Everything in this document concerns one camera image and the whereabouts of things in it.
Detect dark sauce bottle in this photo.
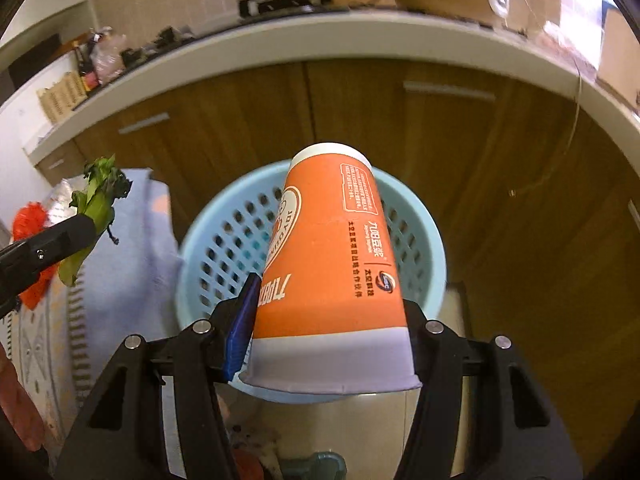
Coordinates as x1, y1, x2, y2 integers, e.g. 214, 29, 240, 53
75, 35, 99, 99

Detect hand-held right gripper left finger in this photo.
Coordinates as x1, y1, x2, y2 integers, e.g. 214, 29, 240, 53
55, 272, 263, 480

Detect red plastic bag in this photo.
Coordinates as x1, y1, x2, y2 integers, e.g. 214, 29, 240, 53
12, 202, 57, 311

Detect black gas stove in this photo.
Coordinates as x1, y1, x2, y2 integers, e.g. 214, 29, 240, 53
120, 0, 333, 68

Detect orange paper cup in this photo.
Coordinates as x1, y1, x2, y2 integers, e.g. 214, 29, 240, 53
239, 142, 423, 395

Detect blue patterned table cloth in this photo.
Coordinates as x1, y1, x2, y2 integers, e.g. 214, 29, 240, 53
0, 167, 186, 461

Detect white power cable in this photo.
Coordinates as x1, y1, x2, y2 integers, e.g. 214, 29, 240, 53
507, 20, 586, 198

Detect wicker basket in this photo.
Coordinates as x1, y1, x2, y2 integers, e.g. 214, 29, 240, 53
37, 72, 84, 124

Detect light blue plastic basket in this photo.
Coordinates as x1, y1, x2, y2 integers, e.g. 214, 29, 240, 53
175, 160, 448, 405

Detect wooden kitchen counter cabinet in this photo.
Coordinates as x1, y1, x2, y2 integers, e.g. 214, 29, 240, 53
22, 7, 640, 411

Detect teal plastic container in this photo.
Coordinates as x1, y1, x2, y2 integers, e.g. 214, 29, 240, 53
286, 451, 347, 480

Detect green vegetable scrap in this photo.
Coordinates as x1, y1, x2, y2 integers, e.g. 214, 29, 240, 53
57, 155, 133, 288

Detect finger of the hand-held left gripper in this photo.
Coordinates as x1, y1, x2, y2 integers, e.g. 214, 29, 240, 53
0, 214, 97, 317

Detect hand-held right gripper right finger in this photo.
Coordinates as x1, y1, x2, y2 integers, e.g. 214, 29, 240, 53
395, 299, 586, 480

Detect clear plastic bag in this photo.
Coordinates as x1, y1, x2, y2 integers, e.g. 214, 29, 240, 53
92, 27, 129, 84

